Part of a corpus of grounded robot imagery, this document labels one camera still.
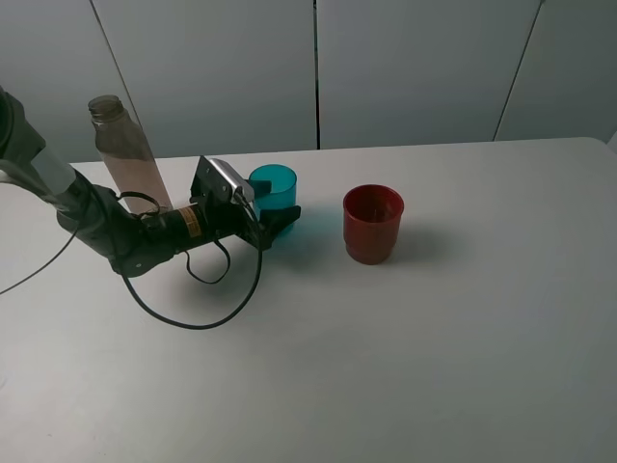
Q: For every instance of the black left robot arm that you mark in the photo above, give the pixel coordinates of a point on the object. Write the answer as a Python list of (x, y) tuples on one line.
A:
[(133, 244)]

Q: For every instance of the red plastic cup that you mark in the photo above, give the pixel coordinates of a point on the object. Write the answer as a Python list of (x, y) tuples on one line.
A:
[(371, 220)]

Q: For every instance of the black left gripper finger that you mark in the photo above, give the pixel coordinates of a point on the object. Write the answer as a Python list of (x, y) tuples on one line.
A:
[(273, 222), (257, 189)]

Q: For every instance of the brown translucent plastic bottle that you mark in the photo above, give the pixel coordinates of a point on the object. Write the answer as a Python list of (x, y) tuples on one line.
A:
[(124, 148)]

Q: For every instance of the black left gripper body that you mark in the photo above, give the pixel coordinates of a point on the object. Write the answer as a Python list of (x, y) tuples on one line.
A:
[(220, 219)]

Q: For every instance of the teal translucent plastic cup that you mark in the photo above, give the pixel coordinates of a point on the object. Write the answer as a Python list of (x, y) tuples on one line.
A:
[(284, 186)]

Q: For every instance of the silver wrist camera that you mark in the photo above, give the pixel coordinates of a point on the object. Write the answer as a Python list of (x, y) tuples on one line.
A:
[(215, 182)]

